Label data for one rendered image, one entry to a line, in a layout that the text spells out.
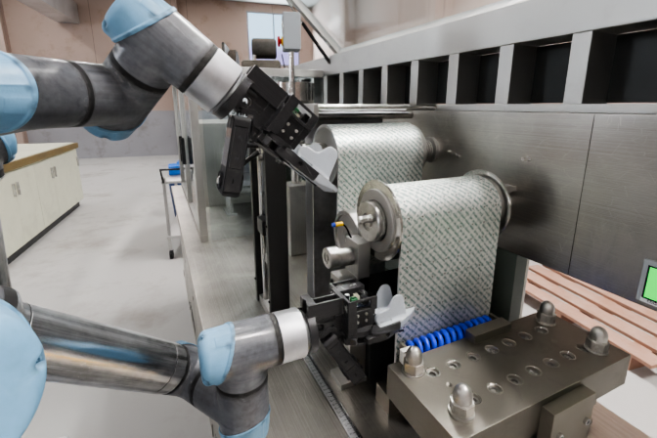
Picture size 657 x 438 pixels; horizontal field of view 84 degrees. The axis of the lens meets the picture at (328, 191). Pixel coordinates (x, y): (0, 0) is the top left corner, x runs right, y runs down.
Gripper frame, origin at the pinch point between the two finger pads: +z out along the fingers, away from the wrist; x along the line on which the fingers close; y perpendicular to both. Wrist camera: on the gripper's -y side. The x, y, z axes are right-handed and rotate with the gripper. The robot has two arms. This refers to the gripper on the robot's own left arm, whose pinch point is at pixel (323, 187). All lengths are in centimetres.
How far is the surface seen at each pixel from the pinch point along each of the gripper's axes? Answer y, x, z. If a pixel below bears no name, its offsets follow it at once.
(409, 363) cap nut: -14.5, -12.3, 24.9
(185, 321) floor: -118, 190, 70
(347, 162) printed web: 9.1, 19.1, 10.9
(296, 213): -8, 69, 32
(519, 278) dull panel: 11, -3, 51
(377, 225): 0.5, -2.1, 11.7
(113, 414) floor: -140, 121, 42
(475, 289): 2.4, -4.7, 38.5
